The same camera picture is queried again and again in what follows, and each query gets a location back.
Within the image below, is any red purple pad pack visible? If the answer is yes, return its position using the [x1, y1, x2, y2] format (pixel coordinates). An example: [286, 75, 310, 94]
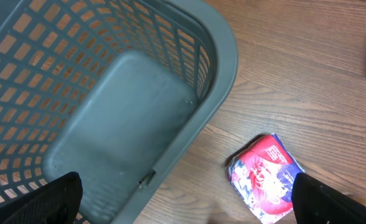
[226, 133, 304, 224]

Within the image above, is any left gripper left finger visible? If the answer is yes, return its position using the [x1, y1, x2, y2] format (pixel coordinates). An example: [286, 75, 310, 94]
[0, 172, 83, 224]

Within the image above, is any grey plastic basket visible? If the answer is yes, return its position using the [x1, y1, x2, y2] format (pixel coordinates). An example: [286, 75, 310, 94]
[0, 0, 238, 223]

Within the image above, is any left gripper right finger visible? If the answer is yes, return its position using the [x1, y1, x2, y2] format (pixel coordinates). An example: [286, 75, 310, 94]
[292, 173, 366, 224]

